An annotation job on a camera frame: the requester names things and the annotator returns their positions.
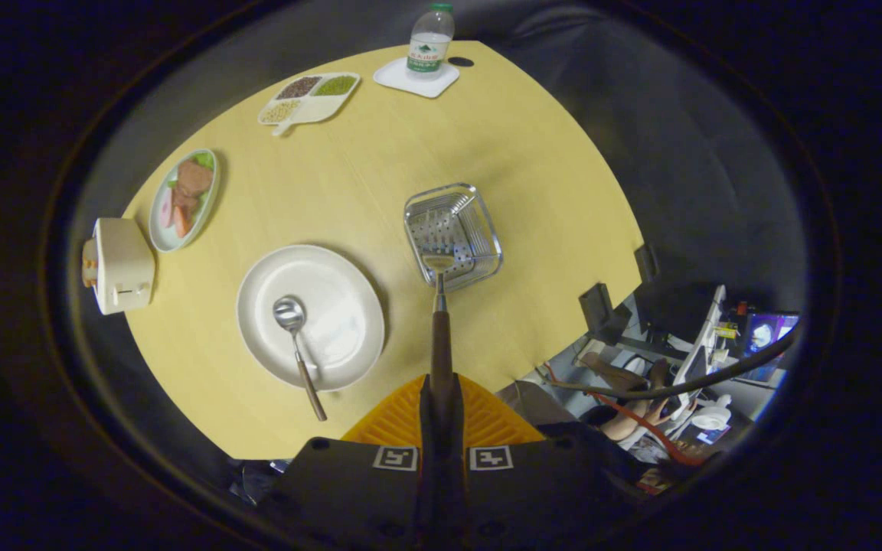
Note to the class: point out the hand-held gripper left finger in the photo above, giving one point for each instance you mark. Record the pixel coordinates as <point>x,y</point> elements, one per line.
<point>349,490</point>

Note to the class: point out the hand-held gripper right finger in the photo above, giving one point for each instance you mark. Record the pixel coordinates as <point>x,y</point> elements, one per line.
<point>540,497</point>

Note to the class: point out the large white plate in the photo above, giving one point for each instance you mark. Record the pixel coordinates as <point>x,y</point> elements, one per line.
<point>334,306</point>

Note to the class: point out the black table clamp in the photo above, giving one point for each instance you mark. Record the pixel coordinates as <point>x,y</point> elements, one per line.
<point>646,262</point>
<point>600,308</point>

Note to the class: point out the lit computer screen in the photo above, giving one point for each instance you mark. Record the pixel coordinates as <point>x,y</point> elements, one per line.
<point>766,337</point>

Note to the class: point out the cream toaster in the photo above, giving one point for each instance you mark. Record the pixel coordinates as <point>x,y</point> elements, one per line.
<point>129,264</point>

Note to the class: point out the red sausage slice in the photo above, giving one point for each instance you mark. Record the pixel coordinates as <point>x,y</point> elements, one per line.
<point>182,222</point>

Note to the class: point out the pale green food plate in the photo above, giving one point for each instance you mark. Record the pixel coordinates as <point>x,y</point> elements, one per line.
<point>159,237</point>

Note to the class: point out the pink ham slice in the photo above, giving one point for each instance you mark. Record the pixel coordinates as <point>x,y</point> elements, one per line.
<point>166,208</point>

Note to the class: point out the toast slice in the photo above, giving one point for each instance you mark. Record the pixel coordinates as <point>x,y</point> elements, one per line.
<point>90,275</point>
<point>89,252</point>

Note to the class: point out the brown meat slices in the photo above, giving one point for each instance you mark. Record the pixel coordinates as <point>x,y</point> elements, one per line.
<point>194,182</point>

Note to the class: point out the green lettuce leaf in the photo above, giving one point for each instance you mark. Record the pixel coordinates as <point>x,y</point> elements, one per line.
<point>204,160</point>

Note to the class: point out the cream divided dish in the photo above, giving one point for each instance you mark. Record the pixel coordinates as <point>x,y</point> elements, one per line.
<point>318,111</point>

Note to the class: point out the pale beans pile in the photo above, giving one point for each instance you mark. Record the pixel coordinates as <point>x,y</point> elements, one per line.
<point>281,112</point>

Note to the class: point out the green beans pile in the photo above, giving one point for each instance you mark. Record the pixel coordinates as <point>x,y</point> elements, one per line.
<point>335,85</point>

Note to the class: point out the dark brown beans pile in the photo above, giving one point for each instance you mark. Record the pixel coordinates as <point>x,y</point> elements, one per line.
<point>299,87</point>

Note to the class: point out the white square coaster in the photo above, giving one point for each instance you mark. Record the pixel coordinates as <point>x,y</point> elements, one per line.
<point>395,76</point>

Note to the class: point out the clear water bottle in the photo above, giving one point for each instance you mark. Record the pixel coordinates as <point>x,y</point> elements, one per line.
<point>430,46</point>

